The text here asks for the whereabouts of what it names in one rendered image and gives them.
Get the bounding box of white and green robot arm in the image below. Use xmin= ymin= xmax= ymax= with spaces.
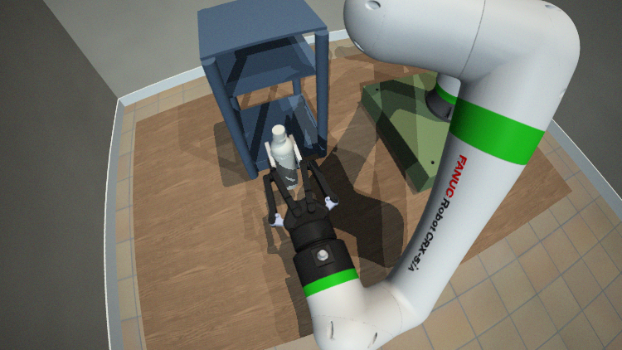
xmin=293 ymin=0 xmax=580 ymax=350

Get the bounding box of white and grey bottle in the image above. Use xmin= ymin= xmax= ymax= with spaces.
xmin=270 ymin=125 xmax=299 ymax=190

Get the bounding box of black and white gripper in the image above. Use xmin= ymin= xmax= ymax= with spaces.
xmin=263 ymin=134 xmax=339 ymax=253

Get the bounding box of blue shelving unit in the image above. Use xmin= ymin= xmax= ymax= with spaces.
xmin=197 ymin=0 xmax=329 ymax=179

